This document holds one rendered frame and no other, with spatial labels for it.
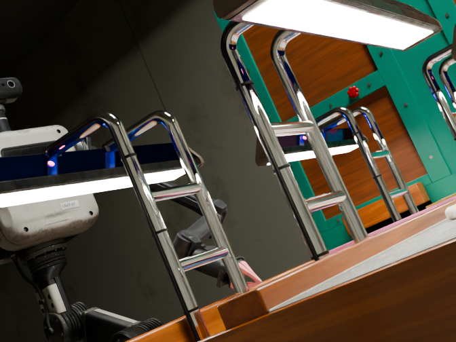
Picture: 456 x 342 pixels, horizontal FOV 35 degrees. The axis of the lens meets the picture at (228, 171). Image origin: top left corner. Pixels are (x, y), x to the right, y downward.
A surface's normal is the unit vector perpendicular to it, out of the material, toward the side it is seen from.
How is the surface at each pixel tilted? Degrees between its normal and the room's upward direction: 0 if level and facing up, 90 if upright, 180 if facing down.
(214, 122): 90
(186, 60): 90
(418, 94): 90
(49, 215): 90
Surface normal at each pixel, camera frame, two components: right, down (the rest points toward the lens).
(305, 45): -0.52, 0.08
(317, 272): 0.76, -0.41
